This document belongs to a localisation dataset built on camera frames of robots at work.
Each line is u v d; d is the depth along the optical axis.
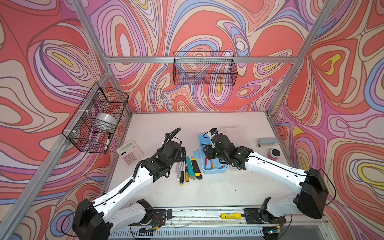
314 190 0.41
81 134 0.68
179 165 0.91
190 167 0.91
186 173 0.87
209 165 0.92
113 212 0.41
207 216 0.75
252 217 0.73
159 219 0.72
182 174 0.87
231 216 0.72
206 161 0.93
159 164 0.56
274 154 0.90
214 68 0.96
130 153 0.95
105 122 0.69
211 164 0.92
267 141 0.99
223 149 0.59
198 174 0.87
